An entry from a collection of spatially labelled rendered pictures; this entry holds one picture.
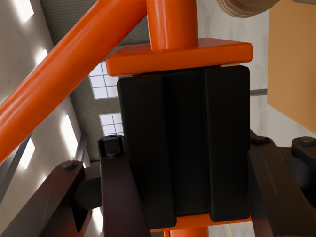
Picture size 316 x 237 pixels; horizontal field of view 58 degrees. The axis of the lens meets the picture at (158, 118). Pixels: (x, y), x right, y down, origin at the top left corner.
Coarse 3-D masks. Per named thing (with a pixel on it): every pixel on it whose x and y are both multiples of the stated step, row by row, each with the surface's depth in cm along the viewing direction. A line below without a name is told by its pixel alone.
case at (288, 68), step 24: (288, 0) 28; (288, 24) 28; (312, 24) 24; (288, 48) 29; (312, 48) 24; (288, 72) 29; (312, 72) 25; (288, 96) 30; (312, 96) 25; (312, 120) 26
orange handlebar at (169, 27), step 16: (160, 0) 12; (176, 0) 12; (192, 0) 12; (160, 16) 12; (176, 16) 12; (192, 16) 12; (160, 32) 12; (176, 32) 12; (192, 32) 12; (160, 48) 12
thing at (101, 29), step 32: (128, 0) 13; (96, 32) 14; (128, 32) 14; (64, 64) 14; (96, 64) 15; (32, 96) 14; (64, 96) 15; (0, 128) 15; (32, 128) 16; (0, 160) 16
